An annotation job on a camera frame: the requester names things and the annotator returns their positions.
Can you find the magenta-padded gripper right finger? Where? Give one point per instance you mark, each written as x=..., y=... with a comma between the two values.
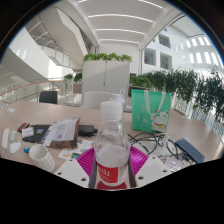
x=153, y=170

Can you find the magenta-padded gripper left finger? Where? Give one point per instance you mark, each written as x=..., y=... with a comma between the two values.
x=71, y=170

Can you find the clear water bottle red label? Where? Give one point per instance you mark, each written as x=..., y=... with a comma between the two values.
x=111, y=156

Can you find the clear plastic packet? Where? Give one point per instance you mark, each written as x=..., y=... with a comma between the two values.
x=174, y=162

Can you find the white grid-pattern mug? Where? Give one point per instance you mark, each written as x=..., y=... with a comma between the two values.
x=42, y=160

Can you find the dark blue keyboard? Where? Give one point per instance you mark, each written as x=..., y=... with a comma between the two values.
x=190, y=150

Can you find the black pouch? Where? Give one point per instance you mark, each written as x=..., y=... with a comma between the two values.
x=87, y=130

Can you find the black notebook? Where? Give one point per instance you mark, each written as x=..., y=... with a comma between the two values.
x=38, y=136

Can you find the small blue green packet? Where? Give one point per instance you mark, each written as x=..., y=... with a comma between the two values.
x=26, y=149

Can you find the green tote bag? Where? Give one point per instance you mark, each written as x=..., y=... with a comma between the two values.
x=146, y=113

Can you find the white computer mouse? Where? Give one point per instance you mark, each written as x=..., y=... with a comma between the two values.
x=15, y=147

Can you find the black and red phone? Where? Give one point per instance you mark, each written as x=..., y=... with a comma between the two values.
x=23, y=127

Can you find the small white case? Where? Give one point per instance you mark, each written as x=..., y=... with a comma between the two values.
x=13, y=135

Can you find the white power strip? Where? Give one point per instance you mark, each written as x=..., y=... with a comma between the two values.
x=5, y=138

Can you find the black office chair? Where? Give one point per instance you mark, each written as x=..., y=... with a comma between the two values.
x=48, y=97

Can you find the white paper note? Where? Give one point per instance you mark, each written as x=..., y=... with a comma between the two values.
x=11, y=110

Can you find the potted plant brown planter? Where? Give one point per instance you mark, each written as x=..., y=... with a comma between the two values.
x=74, y=83

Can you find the row of tall green plants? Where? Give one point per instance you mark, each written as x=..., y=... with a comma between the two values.
x=186, y=86

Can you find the white cabinet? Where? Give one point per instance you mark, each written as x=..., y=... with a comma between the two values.
x=105, y=76

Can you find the green plants atop cabinet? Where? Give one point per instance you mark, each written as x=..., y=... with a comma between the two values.
x=106, y=57

